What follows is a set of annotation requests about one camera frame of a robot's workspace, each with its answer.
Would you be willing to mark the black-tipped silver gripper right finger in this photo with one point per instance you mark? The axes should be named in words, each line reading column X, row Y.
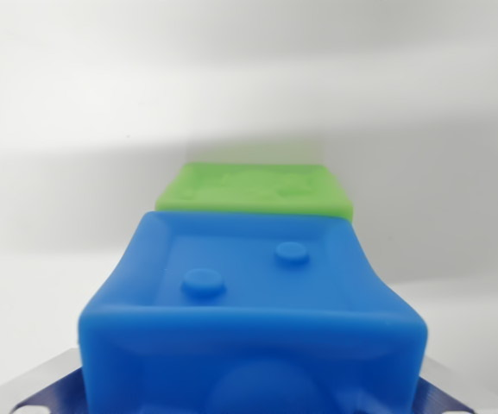
column 440, row 394

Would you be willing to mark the black-tipped silver gripper left finger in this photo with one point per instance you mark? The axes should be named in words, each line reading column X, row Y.
column 37, row 384

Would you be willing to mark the blue cube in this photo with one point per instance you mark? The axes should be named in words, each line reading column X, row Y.
column 253, row 328

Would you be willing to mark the green cube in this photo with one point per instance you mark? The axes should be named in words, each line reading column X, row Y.
column 248, row 190

